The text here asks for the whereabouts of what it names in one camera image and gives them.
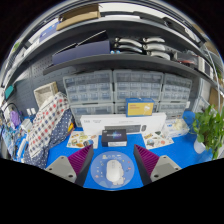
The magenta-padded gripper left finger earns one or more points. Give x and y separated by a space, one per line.
63 168

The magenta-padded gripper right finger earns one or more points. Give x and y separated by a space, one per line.
163 166

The grey white computer mouse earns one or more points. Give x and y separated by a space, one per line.
114 170

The round blue rabbit mouse pad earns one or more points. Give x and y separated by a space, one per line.
98 170

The navy polka dot cloth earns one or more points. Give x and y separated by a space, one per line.
61 133

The white blue glove box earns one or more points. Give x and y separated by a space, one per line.
178 131

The white plant pot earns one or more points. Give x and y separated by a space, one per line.
199 146

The cream disposable glove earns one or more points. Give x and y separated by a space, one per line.
178 124

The red blue checkered cloth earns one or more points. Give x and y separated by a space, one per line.
46 123

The small black box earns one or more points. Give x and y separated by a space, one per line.
114 137

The long white keyboard box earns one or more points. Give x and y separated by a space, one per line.
100 121

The green leafy plant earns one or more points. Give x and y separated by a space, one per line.
210 126

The yellow and blue box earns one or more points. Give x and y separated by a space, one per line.
140 108

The cream woven basket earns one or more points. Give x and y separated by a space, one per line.
45 93

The dark wall shelf unit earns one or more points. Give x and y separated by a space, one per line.
116 60

